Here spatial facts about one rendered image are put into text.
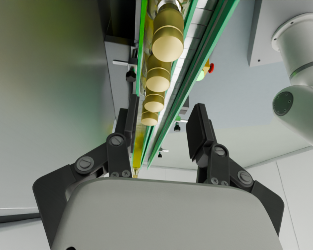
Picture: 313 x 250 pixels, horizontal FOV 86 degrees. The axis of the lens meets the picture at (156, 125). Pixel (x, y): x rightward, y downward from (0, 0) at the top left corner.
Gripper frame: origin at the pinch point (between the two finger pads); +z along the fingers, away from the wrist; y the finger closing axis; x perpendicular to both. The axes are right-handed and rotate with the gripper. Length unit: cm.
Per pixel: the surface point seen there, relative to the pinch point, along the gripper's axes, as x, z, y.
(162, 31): 3.8, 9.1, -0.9
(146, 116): -13.0, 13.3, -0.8
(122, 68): -23, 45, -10
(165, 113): -50, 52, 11
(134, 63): -14.0, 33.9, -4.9
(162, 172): -540, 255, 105
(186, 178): -544, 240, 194
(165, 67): -1.4, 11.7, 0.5
